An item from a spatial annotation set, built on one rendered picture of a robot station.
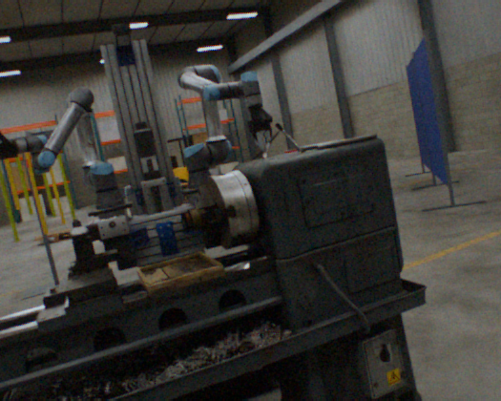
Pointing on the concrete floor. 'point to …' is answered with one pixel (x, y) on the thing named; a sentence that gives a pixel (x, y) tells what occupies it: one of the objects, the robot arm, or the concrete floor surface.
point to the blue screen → (429, 121)
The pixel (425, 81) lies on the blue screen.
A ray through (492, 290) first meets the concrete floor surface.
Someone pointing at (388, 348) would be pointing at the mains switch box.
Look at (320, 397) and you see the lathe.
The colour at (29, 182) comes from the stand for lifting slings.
